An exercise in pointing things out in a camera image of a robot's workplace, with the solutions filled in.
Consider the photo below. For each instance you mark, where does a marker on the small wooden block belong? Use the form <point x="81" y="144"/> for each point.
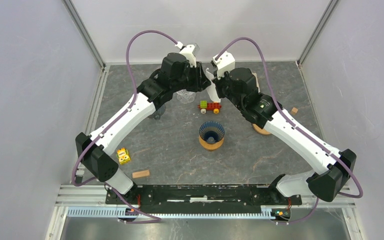
<point x="141" y="174"/>

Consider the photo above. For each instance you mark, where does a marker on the white paper coffee filter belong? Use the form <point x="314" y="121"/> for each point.
<point x="211" y="90"/>

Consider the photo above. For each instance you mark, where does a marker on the blue plastic dripper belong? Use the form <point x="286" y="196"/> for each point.
<point x="211" y="132"/>

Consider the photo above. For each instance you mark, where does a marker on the smoky grey dripper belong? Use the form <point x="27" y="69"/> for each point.
<point x="158" y="113"/>

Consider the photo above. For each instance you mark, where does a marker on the orange coffee filter box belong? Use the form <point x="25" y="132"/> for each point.
<point x="256" y="81"/>

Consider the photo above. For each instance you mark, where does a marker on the clear plastic dripper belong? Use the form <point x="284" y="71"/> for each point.
<point x="185" y="96"/>

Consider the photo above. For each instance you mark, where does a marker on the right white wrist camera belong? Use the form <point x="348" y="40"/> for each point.
<point x="225" y="63"/>

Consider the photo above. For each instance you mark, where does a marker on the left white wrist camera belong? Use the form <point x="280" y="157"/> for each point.
<point x="189" y="51"/>

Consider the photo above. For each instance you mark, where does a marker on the yellow juice carton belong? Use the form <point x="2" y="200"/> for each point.
<point x="123" y="156"/>

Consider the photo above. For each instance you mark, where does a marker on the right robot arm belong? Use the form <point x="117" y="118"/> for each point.
<point x="330" y="166"/>

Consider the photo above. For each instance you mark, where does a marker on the toy brick car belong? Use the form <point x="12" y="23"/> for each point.
<point x="206" y="107"/>

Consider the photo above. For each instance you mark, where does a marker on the wooden ring stand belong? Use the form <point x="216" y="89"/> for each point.
<point x="211" y="146"/>
<point x="261" y="131"/>

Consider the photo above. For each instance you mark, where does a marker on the white slotted cable duct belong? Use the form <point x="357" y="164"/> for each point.
<point x="127" y="213"/>

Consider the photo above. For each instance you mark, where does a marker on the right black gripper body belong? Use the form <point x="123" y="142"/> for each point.
<point x="222" y="86"/>

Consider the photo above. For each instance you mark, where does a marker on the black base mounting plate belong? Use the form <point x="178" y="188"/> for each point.
<point x="207" y="198"/>

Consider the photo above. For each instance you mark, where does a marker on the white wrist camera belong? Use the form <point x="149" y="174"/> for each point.
<point x="189" y="51"/>
<point x="225" y="63"/>

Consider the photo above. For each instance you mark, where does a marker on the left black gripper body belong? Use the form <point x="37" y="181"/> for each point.
<point x="194" y="81"/>

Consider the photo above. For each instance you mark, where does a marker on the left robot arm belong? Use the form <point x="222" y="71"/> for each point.
<point x="95" y="149"/>

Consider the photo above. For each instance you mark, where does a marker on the small wooden cube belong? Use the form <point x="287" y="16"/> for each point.
<point x="294" y="111"/>

